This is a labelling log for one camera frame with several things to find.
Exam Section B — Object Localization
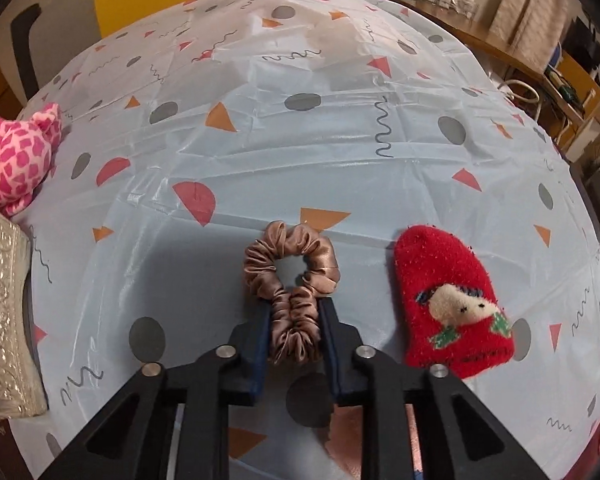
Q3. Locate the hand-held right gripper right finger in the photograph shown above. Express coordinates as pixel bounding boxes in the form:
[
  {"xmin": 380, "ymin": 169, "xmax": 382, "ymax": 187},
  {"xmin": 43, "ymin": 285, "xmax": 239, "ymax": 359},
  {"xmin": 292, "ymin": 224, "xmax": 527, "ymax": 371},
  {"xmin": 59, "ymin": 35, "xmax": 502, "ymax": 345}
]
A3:
[{"xmin": 319, "ymin": 299, "xmax": 551, "ymax": 480}]

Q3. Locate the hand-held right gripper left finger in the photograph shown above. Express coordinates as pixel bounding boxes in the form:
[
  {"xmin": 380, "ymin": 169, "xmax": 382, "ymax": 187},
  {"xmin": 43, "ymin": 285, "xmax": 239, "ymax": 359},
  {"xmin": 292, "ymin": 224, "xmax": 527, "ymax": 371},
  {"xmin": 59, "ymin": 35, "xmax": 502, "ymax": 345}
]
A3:
[{"xmin": 35, "ymin": 302, "xmax": 273, "ymax": 480}]

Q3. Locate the brown satin scrunchie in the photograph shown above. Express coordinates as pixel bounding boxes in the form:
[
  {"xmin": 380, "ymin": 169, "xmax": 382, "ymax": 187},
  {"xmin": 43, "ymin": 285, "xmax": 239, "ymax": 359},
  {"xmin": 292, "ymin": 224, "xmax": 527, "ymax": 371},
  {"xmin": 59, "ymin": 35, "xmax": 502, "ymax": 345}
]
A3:
[{"xmin": 243, "ymin": 220, "xmax": 341, "ymax": 365}]

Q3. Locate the red fuzzy sock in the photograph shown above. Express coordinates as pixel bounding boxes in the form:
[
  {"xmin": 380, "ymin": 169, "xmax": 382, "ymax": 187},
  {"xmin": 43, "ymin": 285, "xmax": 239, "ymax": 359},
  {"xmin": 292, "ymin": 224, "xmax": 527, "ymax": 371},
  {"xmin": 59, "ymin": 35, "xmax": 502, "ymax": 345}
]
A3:
[{"xmin": 392, "ymin": 225, "xmax": 517, "ymax": 380}]

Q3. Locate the light blue patterned tablecloth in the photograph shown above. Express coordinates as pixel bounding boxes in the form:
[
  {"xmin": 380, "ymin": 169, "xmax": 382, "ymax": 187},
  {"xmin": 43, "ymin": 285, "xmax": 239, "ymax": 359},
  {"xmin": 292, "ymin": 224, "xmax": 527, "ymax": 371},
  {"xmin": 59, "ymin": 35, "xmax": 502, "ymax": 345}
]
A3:
[{"xmin": 9, "ymin": 0, "xmax": 600, "ymax": 480}]

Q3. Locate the silver embossed tissue box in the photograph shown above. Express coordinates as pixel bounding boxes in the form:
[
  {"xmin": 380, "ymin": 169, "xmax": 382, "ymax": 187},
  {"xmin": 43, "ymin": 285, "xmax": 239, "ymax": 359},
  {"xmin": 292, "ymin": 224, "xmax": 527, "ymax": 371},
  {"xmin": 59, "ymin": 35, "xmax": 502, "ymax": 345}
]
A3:
[{"xmin": 0, "ymin": 199, "xmax": 49, "ymax": 421}]

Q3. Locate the pink spotted plush toy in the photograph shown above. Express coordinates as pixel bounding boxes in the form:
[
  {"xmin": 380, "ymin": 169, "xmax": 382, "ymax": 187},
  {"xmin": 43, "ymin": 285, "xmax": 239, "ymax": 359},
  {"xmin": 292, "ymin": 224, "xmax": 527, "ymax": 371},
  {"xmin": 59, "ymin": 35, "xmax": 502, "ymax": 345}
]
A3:
[{"xmin": 0, "ymin": 102, "xmax": 64, "ymax": 217}]

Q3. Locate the wooden desk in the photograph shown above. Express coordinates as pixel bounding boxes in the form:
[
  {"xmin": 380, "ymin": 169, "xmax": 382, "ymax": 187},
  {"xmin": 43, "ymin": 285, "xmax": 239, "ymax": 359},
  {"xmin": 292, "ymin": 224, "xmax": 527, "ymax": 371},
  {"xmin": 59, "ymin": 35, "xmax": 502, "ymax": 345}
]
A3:
[{"xmin": 375, "ymin": 0, "xmax": 548, "ymax": 83}]

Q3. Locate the clear plastic container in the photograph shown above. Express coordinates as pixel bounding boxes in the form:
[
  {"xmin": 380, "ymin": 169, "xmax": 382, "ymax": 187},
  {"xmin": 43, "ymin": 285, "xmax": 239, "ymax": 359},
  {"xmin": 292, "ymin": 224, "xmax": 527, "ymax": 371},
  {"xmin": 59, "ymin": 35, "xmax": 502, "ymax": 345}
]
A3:
[{"xmin": 450, "ymin": 0, "xmax": 482, "ymax": 22}]

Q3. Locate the pink patterned curtain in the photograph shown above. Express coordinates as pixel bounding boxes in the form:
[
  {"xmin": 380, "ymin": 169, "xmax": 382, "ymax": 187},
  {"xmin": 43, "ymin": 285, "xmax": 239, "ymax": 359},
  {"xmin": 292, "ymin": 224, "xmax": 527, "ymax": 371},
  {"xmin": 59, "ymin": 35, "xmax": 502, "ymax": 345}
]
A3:
[{"xmin": 489, "ymin": 0, "xmax": 572, "ymax": 57}]

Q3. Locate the white looped cable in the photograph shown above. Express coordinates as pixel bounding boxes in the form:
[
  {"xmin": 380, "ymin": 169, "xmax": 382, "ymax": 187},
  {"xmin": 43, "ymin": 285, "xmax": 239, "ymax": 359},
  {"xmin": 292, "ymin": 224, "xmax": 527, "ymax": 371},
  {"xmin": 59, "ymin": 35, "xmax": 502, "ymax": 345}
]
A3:
[{"xmin": 499, "ymin": 79, "xmax": 542, "ymax": 122}]

